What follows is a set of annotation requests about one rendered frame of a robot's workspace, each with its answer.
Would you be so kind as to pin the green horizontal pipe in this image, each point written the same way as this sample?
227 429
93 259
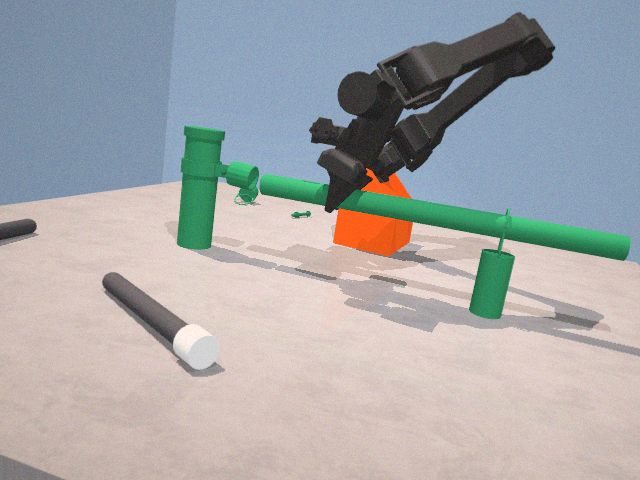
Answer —
530 231

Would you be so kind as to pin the green post with cap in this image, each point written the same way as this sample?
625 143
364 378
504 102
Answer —
198 194

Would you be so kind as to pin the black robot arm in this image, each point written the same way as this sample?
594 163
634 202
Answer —
514 48

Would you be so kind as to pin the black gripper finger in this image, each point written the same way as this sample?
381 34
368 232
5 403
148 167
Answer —
366 180
339 190

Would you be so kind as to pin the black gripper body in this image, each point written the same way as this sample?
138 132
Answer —
362 151

